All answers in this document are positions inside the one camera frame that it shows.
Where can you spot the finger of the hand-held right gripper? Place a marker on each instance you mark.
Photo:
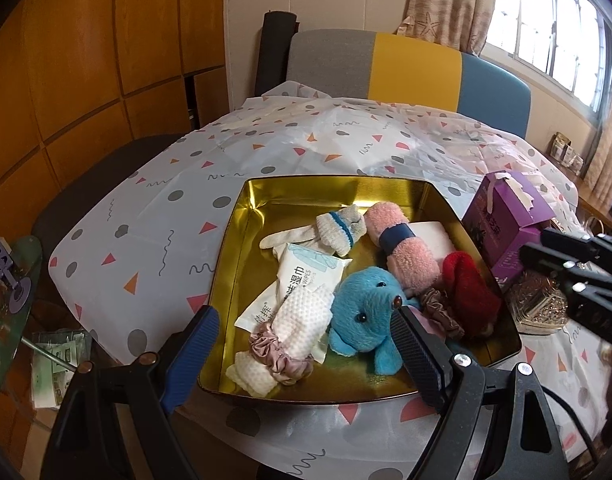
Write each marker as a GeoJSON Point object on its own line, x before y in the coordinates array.
{"type": "Point", "coordinates": [596, 295]}
{"type": "Point", "coordinates": [586, 249]}

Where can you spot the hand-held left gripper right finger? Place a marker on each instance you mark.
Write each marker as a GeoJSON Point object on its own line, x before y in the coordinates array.
{"type": "Point", "coordinates": [421, 355]}

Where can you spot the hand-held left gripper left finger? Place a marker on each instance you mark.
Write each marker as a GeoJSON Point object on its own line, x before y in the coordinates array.
{"type": "Point", "coordinates": [193, 355]}

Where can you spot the brown scrunchie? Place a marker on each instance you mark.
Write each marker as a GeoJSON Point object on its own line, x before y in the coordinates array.
{"type": "Point", "coordinates": [443, 317]}

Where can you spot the blue plush elephant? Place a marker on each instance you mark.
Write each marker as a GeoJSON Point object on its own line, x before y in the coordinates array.
{"type": "Point", "coordinates": [366, 310]}

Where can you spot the pink scrunchie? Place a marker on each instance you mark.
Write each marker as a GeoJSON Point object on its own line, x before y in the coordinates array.
{"type": "Point", "coordinates": [268, 347]}

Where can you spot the red plush hat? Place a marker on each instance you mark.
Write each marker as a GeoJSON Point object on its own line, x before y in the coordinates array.
{"type": "Point", "coordinates": [468, 290]}

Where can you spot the pink towel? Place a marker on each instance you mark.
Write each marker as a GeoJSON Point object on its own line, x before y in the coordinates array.
{"type": "Point", "coordinates": [411, 265]}

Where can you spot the white waffle cloth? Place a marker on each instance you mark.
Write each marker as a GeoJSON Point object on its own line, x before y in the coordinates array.
{"type": "Point", "coordinates": [306, 317]}

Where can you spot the white wet wipes pack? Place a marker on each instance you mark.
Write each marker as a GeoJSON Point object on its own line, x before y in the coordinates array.
{"type": "Point", "coordinates": [296, 275]}

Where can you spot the grey striped sock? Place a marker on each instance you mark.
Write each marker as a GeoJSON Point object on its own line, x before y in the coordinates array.
{"type": "Point", "coordinates": [343, 232]}

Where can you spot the white sock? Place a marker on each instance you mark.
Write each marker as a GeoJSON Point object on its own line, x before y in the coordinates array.
{"type": "Point", "coordinates": [291, 236]}

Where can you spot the gold tin tray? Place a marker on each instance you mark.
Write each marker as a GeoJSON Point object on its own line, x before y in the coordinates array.
{"type": "Point", "coordinates": [286, 210]}

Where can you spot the wooden desk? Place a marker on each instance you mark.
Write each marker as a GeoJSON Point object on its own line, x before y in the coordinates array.
{"type": "Point", "coordinates": [608, 212]}

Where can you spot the clear glass dish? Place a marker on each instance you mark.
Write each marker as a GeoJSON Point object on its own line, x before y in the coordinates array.
{"type": "Point", "coordinates": [536, 305]}

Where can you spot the purple box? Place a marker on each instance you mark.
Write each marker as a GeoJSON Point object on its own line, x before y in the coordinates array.
{"type": "Point", "coordinates": [501, 230]}

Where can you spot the beige curtain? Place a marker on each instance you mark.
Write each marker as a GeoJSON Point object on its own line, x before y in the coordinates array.
{"type": "Point", "coordinates": [606, 160]}

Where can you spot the clear desk organizer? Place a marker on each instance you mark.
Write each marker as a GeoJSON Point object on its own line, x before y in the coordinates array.
{"type": "Point", "coordinates": [568, 152]}

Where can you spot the stack of green white packets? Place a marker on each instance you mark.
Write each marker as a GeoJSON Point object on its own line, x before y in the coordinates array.
{"type": "Point", "coordinates": [56, 375]}

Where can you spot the printed tablecloth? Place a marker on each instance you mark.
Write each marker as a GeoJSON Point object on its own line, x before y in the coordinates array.
{"type": "Point", "coordinates": [161, 200]}

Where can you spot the glass side table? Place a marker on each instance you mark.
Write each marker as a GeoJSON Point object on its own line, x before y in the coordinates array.
{"type": "Point", "coordinates": [23, 320]}

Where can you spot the purple ornament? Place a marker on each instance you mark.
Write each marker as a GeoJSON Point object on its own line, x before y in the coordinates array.
{"type": "Point", "coordinates": [16, 295]}

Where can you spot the dark grey seat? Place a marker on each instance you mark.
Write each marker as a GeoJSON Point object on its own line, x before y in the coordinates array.
{"type": "Point", "coordinates": [86, 195]}

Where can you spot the window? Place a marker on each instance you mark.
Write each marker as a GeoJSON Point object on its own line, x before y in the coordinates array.
{"type": "Point", "coordinates": [536, 20]}

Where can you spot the grey yellow blue chair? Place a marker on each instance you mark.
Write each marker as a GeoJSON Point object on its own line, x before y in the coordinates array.
{"type": "Point", "coordinates": [411, 70]}

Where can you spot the starfish print curtain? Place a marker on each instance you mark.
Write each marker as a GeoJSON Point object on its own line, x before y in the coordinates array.
{"type": "Point", "coordinates": [446, 0]}

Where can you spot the wooden panelled wardrobe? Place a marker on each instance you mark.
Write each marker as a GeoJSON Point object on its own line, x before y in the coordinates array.
{"type": "Point", "coordinates": [86, 60]}

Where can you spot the black rolled mat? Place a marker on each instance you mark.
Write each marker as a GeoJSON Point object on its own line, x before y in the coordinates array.
{"type": "Point", "coordinates": [276, 50]}

